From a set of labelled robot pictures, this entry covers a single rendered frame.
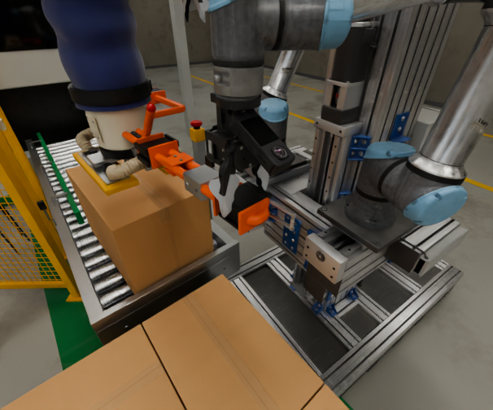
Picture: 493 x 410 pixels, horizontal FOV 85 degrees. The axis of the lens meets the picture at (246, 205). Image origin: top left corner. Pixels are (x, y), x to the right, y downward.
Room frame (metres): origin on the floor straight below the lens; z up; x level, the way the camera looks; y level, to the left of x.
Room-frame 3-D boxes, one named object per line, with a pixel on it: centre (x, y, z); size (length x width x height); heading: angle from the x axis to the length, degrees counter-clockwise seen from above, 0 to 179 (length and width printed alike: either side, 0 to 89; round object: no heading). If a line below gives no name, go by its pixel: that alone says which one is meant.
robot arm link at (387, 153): (0.66, -0.38, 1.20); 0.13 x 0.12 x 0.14; 13
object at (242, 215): (0.42, 0.01, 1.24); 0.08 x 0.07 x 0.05; 42
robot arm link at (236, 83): (0.44, 0.01, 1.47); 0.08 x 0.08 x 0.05
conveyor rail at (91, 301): (1.48, 1.31, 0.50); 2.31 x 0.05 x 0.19; 39
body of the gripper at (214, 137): (0.44, 0.02, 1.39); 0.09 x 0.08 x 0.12; 42
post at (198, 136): (1.54, 0.29, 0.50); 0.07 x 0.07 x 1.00; 39
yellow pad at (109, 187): (0.80, 0.48, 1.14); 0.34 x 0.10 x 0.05; 42
